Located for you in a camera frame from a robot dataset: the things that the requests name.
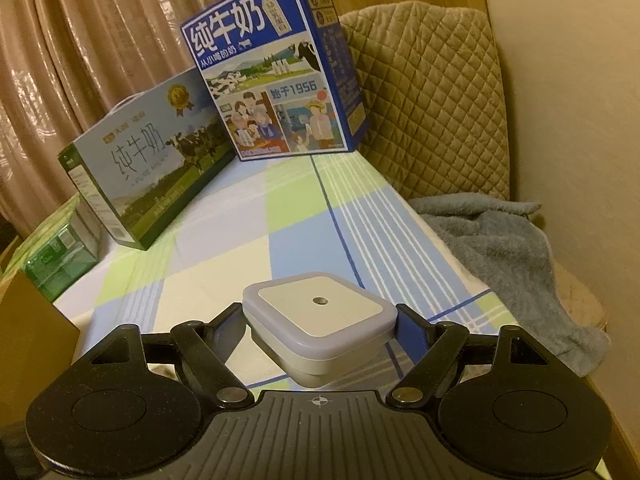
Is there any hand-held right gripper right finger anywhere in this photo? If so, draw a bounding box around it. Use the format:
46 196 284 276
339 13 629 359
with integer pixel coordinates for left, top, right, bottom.
386 304 581 407

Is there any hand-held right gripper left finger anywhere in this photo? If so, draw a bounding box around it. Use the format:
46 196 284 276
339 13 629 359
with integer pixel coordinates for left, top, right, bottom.
60 302 249 407

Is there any white power adapter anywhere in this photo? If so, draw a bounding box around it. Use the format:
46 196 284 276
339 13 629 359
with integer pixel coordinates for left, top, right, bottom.
242 272 399 389

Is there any brown cardboard box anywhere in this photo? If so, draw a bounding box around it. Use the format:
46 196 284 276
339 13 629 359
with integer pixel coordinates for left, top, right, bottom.
0 240 82 411

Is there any grey-blue towel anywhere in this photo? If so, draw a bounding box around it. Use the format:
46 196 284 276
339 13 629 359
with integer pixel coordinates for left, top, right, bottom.
410 194 612 377

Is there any green carton pack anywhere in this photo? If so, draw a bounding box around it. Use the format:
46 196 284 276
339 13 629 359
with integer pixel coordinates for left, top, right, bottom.
22 195 102 303

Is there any green milk carton box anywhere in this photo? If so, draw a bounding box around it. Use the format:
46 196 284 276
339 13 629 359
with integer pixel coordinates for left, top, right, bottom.
57 67 237 251

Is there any chair with quilted cover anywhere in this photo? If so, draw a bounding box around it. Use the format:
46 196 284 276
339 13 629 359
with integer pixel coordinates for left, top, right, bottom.
340 2 511 202

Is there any blue milk carton box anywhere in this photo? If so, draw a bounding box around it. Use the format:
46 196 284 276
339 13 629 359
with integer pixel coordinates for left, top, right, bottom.
180 0 370 162

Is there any beige curtain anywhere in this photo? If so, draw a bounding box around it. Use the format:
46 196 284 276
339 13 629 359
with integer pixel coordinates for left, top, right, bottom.
0 0 251 241

